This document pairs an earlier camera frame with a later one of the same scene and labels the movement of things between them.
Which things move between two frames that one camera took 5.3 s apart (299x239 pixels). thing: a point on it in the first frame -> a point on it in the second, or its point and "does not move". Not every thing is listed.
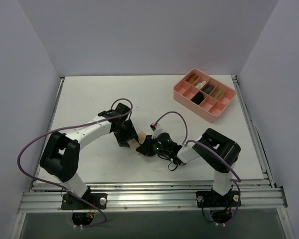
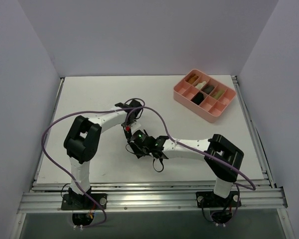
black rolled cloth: (198, 98) does not move
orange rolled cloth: (191, 78) does not move
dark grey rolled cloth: (209, 88) does not move
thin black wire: (168, 166) -> (153, 163)
